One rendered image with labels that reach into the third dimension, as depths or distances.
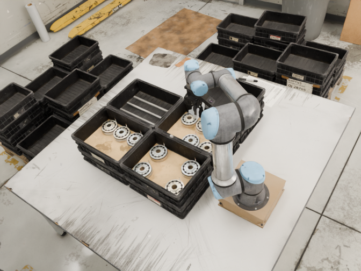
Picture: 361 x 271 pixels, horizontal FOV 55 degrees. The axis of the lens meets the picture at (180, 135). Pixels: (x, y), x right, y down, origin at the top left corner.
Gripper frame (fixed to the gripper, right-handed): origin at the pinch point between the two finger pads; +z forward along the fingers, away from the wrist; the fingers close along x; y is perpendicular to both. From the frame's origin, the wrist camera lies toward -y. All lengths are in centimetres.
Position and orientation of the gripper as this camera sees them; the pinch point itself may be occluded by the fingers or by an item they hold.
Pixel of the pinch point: (200, 114)
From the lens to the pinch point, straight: 196.9
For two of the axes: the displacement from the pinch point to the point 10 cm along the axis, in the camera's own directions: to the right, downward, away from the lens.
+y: -8.4, -3.3, 4.3
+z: 1.3, 6.6, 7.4
